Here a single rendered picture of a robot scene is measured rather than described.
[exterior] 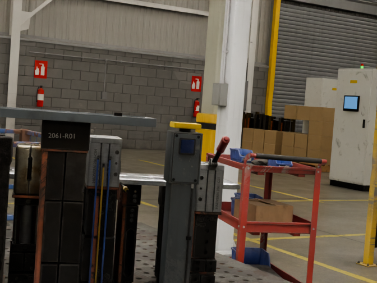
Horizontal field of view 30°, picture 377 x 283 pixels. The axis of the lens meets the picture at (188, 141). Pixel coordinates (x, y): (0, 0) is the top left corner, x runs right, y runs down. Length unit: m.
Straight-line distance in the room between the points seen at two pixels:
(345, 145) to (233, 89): 6.53
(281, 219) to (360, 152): 7.94
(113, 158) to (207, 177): 0.23
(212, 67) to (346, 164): 3.92
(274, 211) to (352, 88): 8.23
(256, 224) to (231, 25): 2.31
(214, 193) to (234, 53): 4.06
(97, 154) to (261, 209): 2.32
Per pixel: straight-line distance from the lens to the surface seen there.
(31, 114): 1.45
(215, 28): 9.00
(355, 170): 11.91
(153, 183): 1.80
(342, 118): 12.17
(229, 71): 5.71
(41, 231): 1.51
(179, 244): 1.56
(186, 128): 1.53
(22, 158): 1.66
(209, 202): 1.72
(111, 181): 1.66
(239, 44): 5.76
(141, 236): 2.64
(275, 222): 3.89
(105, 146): 1.65
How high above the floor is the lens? 1.20
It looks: 3 degrees down
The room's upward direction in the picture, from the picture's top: 4 degrees clockwise
